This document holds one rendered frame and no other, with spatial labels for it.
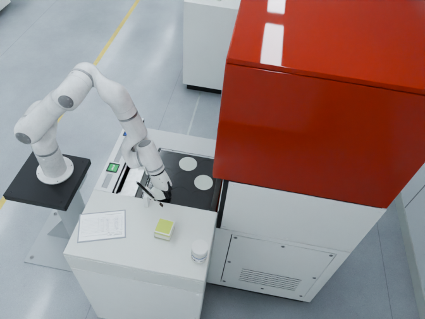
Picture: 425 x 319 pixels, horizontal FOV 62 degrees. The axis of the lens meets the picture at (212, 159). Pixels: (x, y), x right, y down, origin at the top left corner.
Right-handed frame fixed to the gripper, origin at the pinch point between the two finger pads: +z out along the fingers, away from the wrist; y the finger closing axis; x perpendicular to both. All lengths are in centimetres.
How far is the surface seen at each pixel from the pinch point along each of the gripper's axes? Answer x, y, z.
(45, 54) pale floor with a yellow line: 106, -290, -33
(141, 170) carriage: 5.2, -23.3, -5.8
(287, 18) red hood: 38, 60, -70
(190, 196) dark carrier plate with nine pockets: 7.5, 6.8, 6.0
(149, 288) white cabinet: -37.0, 11.1, 24.8
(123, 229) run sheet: -29.6, 1.0, -4.1
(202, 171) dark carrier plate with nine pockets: 25.2, 2.2, 3.9
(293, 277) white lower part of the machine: 28, 45, 77
